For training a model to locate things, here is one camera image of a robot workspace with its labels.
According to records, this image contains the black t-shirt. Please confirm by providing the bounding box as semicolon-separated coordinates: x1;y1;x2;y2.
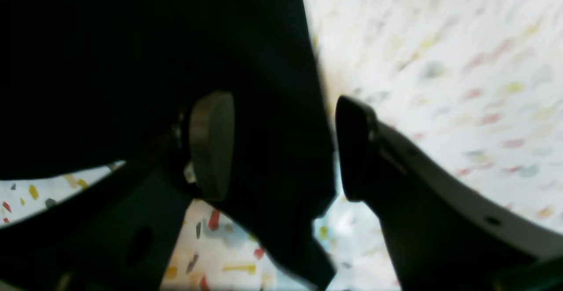
1;0;335;291

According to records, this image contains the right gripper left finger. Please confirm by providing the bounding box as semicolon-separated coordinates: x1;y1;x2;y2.
1;91;235;291

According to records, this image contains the terrazzo patterned tablecloth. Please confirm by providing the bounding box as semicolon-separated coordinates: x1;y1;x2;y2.
1;0;562;291

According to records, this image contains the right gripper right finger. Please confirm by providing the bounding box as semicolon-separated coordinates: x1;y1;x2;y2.
335;95;563;291

